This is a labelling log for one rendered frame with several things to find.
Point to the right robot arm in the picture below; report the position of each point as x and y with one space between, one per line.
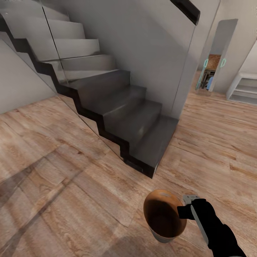
218 236

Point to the trash can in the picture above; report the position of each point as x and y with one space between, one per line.
161 215

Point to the stairs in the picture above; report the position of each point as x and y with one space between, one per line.
117 64

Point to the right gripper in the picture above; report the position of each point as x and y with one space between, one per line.
184 213

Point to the standing mirror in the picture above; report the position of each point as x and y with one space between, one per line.
216 57

